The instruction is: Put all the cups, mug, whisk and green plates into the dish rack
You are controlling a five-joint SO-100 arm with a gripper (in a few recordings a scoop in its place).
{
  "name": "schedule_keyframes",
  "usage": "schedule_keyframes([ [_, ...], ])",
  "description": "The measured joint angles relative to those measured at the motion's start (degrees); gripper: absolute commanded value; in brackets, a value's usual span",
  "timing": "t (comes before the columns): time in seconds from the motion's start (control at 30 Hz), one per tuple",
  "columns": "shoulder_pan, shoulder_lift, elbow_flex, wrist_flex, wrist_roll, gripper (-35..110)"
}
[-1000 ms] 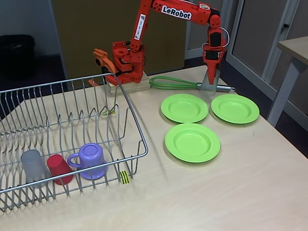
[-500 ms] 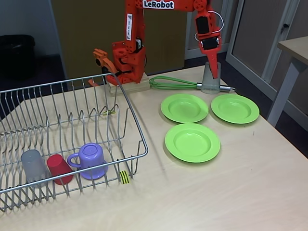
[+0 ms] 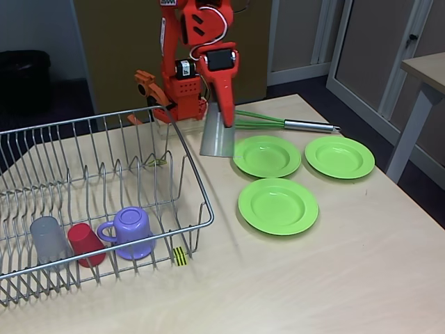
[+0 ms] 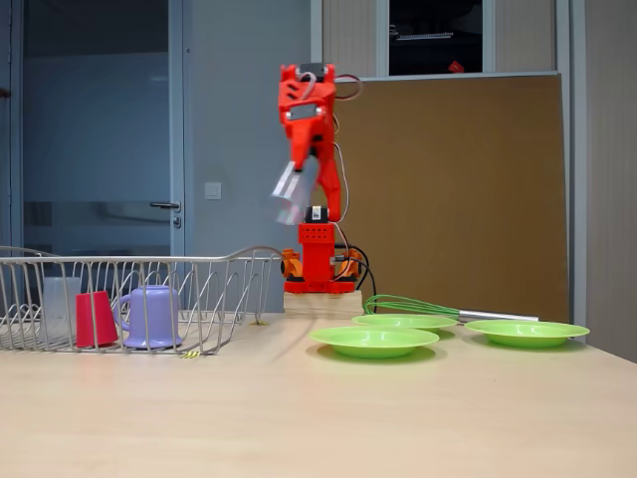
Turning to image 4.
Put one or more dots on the red gripper with motor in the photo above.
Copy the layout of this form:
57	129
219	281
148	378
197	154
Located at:
305	130

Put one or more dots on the grey translucent plastic cup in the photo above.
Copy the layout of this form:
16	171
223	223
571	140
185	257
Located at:
296	194
60	304

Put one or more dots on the purple plastic mug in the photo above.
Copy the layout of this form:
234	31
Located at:
154	318

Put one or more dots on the red plastic cup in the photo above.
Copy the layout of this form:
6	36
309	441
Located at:
94	323

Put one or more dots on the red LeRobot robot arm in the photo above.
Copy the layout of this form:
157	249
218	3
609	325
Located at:
316	259

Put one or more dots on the orange clamp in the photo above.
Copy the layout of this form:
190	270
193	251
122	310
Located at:
291	264
352	266

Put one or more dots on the wooden base block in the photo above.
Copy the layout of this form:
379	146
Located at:
323	305

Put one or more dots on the yellow green tape piece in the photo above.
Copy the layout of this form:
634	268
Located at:
260	323

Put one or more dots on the green plastic plate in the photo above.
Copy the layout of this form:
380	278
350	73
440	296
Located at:
403	322
373	339
532	332

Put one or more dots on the brown partition board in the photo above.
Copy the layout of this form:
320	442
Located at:
512	174

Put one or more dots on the blue glazed door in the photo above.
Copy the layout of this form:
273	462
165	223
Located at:
99	99

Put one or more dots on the yellow black striped tape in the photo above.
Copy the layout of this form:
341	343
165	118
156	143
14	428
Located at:
190	354

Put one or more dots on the white light switch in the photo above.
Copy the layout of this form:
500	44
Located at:
213	190

